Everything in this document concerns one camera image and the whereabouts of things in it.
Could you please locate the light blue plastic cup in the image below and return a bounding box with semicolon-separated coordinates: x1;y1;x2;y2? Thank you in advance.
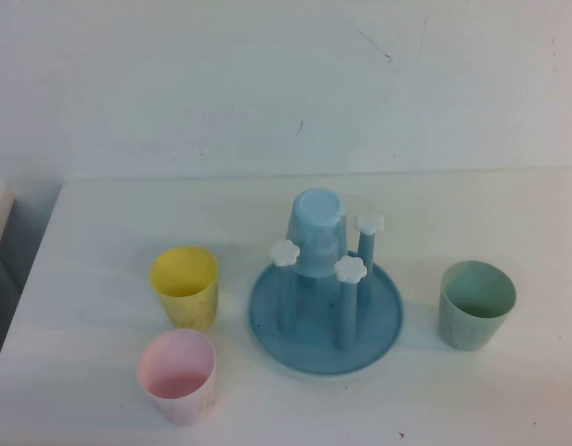
288;187;350;279

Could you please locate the blue cup drying rack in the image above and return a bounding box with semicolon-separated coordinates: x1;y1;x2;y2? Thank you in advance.
247;213;405;376

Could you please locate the yellow plastic cup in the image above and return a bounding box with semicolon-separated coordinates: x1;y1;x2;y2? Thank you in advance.
149;244;220;332

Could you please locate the pink plastic cup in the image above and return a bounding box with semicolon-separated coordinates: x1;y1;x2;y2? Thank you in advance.
136;328;217;427

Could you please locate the green plastic cup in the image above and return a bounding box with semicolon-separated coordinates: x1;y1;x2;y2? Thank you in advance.
437;259;518;352

